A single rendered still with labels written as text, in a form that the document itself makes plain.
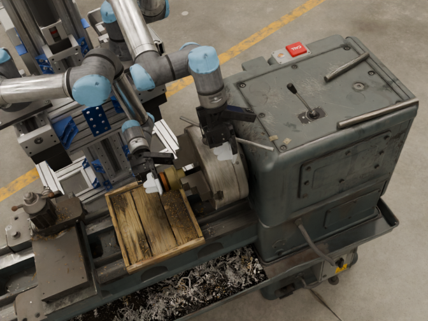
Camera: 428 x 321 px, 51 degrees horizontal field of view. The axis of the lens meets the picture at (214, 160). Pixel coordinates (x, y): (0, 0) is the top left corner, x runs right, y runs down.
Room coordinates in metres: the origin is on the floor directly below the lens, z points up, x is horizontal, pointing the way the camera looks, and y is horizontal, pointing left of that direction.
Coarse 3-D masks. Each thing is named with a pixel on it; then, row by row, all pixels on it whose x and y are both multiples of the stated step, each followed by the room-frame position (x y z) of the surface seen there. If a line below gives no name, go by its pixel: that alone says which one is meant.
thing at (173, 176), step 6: (168, 168) 0.95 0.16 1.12; (174, 168) 0.94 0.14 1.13; (180, 168) 0.95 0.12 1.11; (162, 174) 0.93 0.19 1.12; (168, 174) 0.92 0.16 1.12; (174, 174) 0.92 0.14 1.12; (180, 174) 0.92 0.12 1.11; (162, 180) 0.90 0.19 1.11; (168, 180) 0.90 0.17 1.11; (174, 180) 0.90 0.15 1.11; (180, 180) 0.91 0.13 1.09; (162, 186) 0.89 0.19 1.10; (168, 186) 0.89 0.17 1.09; (174, 186) 0.89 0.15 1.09; (180, 186) 0.89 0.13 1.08
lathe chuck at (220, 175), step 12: (192, 132) 0.99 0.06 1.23; (192, 144) 0.98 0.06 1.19; (204, 144) 0.93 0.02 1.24; (204, 156) 0.89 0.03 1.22; (216, 156) 0.89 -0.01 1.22; (204, 168) 0.86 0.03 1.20; (216, 168) 0.86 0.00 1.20; (228, 168) 0.86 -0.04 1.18; (216, 180) 0.83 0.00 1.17; (228, 180) 0.83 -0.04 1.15; (216, 192) 0.81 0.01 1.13; (228, 192) 0.81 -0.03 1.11; (216, 204) 0.80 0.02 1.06
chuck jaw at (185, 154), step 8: (176, 136) 1.04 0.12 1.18; (184, 136) 1.02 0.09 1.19; (184, 144) 1.00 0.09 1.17; (176, 152) 0.98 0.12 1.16; (184, 152) 0.98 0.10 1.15; (192, 152) 0.98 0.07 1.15; (176, 160) 0.96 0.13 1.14; (184, 160) 0.96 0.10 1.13; (192, 160) 0.96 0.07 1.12; (176, 168) 0.94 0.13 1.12
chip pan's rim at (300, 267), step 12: (384, 204) 0.95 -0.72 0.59; (324, 240) 0.84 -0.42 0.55; (360, 240) 0.79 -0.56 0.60; (300, 252) 0.81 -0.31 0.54; (336, 252) 0.77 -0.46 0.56; (264, 264) 0.78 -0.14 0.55; (300, 264) 0.73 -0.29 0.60; (312, 264) 0.75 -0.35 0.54; (276, 276) 0.70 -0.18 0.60; (252, 288) 0.67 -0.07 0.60; (228, 300) 0.65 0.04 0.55; (192, 312) 0.61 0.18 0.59; (204, 312) 0.62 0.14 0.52
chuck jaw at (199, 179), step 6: (192, 174) 0.92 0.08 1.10; (198, 174) 0.91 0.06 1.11; (186, 180) 0.89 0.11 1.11; (192, 180) 0.89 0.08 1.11; (198, 180) 0.88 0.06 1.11; (204, 180) 0.88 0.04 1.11; (186, 186) 0.88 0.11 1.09; (192, 186) 0.86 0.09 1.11; (198, 186) 0.85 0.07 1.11; (204, 186) 0.85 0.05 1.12; (192, 192) 0.85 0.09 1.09; (198, 192) 0.85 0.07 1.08; (204, 192) 0.82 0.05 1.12; (210, 192) 0.82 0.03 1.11; (204, 198) 0.81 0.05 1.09; (210, 198) 0.82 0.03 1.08; (216, 198) 0.81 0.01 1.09
